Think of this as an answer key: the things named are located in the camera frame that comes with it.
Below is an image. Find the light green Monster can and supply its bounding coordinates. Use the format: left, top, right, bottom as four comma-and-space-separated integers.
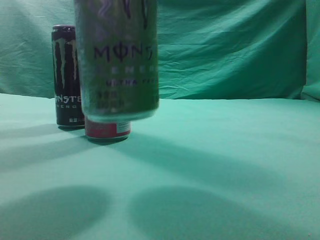
74, 0, 160, 123

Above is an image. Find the pink drink can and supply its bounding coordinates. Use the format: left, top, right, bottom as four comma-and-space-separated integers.
84, 117, 131, 142

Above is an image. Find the green table cloth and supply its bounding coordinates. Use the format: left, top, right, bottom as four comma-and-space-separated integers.
0, 94, 320, 240

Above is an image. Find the green backdrop cloth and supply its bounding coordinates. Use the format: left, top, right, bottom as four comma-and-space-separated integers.
0, 0, 320, 101

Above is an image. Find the black Monster energy can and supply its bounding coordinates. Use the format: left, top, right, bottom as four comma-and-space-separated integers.
51, 24, 85, 129

